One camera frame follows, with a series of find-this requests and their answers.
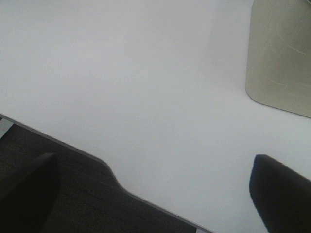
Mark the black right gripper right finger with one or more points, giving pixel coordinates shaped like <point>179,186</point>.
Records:
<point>281,196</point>

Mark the white table leg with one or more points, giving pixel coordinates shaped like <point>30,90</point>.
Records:
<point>5,125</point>

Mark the beige plastic storage bin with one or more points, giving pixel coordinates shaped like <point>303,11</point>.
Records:
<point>278,71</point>

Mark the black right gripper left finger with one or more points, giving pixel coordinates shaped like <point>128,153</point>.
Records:
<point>28,195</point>

